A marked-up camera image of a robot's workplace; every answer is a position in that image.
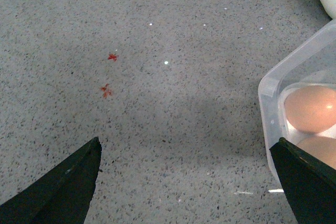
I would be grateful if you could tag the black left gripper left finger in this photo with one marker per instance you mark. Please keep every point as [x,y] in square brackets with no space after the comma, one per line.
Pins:
[62,195]

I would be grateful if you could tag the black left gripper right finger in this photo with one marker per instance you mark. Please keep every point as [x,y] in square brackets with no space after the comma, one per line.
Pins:
[308,183]

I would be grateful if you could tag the brown egg box front left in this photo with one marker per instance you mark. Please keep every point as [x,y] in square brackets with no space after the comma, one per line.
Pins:
[321,147]

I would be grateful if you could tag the clear plastic egg box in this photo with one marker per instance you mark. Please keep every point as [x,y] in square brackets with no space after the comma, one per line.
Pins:
[311,64]

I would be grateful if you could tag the brown egg in box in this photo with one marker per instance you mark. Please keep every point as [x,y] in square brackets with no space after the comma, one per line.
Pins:
[311,109]

